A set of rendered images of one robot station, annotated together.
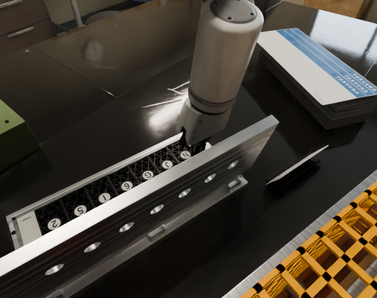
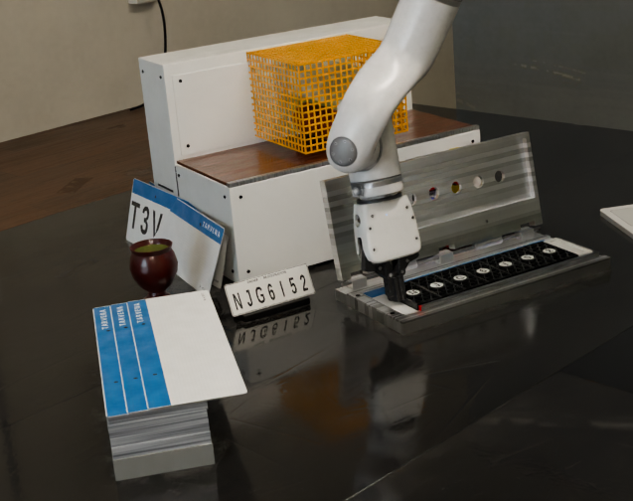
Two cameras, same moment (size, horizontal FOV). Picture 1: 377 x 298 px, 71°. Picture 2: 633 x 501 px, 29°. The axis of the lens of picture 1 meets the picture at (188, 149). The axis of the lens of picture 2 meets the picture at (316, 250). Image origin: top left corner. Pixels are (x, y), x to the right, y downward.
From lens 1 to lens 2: 2.35 m
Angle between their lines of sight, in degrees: 113
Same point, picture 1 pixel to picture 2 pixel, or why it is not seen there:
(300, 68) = (192, 330)
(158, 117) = (463, 349)
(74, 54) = not seen: outside the picture
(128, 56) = (580, 455)
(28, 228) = (574, 249)
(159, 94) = (470, 380)
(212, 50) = not seen: hidden behind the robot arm
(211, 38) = not seen: hidden behind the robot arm
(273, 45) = (209, 368)
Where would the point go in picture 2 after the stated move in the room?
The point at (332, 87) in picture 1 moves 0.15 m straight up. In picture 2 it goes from (166, 308) to (154, 216)
